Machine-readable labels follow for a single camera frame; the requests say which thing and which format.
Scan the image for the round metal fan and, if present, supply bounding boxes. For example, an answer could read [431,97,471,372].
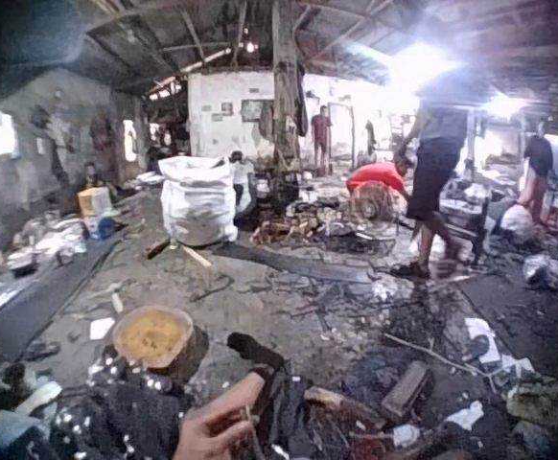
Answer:
[348,183,401,242]

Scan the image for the long black mat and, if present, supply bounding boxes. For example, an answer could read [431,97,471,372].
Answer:
[0,237,126,361]

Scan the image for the heap of wood pieces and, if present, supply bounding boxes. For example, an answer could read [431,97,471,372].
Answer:
[248,209,331,246]

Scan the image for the thin brown stick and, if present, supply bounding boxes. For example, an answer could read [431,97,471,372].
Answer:
[243,403,261,460]

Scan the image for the long thin twig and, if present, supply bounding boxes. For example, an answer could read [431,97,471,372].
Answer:
[383,332,489,380]

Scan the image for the large white sack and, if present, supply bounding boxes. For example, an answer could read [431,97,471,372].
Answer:
[157,154,240,247]

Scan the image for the white paper sheet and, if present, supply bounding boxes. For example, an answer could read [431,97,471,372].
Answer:
[463,316,502,364]

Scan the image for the long dark plank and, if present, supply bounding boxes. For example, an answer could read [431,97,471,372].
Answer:
[214,242,374,285]

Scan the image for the pale wooden slat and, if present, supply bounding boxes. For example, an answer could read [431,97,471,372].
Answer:
[181,245,214,268]

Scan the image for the black sandal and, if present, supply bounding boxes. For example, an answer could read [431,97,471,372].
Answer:
[22,338,63,362]

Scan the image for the person's legs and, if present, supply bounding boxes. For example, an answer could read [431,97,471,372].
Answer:
[43,352,189,460]

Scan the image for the reddish brown wood chunk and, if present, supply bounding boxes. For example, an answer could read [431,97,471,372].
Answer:
[304,385,386,430]

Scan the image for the wooden pillar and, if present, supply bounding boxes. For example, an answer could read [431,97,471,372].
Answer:
[269,0,306,215]

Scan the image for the brown wooden block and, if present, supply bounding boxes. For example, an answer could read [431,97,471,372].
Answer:
[380,359,435,424]

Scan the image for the crumpled white paper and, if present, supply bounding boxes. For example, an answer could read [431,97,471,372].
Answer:
[443,400,486,429]

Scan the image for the white paper scrap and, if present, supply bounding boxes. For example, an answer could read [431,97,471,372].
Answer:
[88,316,117,339]

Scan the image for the heap of pale scraps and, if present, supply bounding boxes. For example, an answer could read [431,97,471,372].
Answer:
[4,214,89,280]

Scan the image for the black rubber piece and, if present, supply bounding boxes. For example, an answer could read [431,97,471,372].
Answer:
[225,332,319,459]

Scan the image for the hanging dark clothes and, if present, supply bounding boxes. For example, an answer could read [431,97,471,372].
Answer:
[295,60,309,137]

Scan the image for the dark wooden bench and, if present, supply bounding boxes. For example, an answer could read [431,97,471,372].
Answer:
[437,189,494,267]

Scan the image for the crumpled clear plastic bag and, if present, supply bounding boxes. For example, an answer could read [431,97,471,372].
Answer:
[521,252,558,286]

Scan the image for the small white sack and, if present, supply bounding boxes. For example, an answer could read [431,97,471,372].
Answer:
[498,204,535,244]

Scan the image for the person's left hand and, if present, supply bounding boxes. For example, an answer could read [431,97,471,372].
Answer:
[172,372,267,460]

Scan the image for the round wooden chopping block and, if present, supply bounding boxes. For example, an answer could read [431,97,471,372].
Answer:
[109,306,209,380]

